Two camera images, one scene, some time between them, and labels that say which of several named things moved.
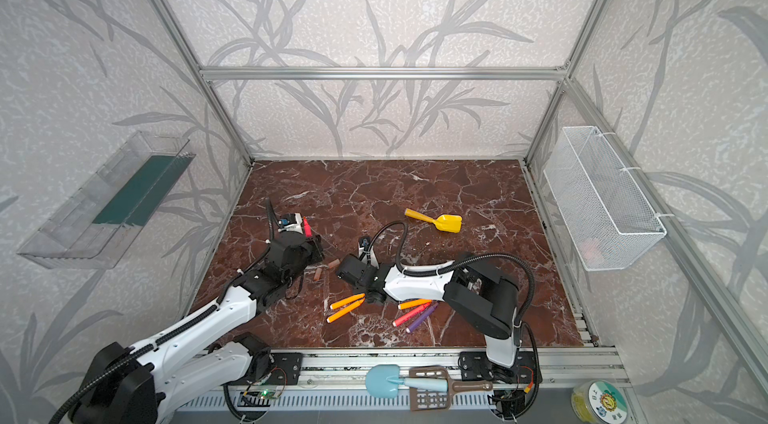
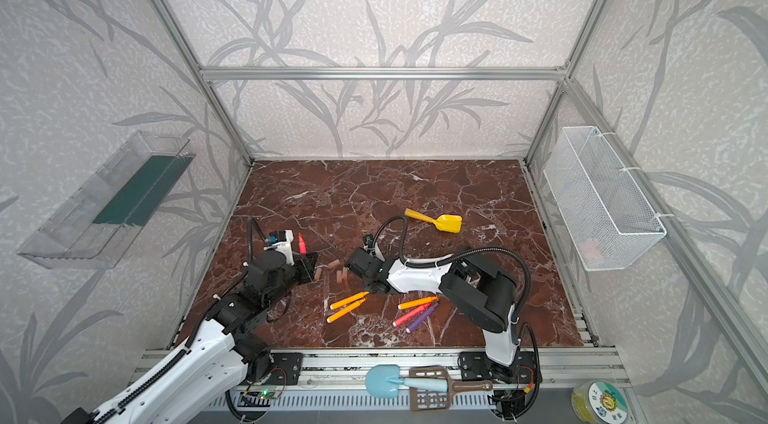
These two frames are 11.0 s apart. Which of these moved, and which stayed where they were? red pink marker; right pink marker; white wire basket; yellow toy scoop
Moved: red pink marker
Stayed: yellow toy scoop; right pink marker; white wire basket
